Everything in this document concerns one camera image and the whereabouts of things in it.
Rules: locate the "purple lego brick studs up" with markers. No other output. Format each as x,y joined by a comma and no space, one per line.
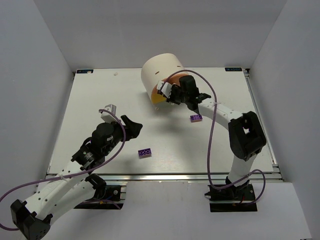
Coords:
196,118

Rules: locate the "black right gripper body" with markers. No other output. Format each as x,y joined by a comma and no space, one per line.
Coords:
176,94

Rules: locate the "white round drawer cabinet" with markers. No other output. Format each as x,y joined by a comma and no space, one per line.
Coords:
158,67

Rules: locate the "blue label sticker left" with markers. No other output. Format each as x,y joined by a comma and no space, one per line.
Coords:
84,71

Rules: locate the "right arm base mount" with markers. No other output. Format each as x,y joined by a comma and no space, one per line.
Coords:
232,199

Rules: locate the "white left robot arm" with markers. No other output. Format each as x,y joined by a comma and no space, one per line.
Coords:
76,182

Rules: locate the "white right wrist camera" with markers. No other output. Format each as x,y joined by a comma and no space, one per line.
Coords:
164,89

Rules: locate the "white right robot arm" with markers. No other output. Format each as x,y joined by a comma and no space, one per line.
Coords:
246,136

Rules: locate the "blue label sticker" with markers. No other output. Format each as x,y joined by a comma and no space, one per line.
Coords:
84,71
233,69

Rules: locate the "aluminium table edge rail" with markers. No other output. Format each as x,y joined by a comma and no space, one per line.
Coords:
271,176

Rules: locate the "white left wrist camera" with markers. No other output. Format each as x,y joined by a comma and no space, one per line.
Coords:
108,113

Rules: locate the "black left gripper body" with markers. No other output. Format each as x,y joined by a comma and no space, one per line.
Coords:
124,129

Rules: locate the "purple lego brick underside up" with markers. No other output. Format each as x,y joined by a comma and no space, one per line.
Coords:
144,153

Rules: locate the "blue label sticker right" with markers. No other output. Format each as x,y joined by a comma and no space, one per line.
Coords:
233,69

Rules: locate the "yellow drawer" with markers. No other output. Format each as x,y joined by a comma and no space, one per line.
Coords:
156,98

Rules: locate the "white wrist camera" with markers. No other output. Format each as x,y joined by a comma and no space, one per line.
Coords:
164,89
108,113

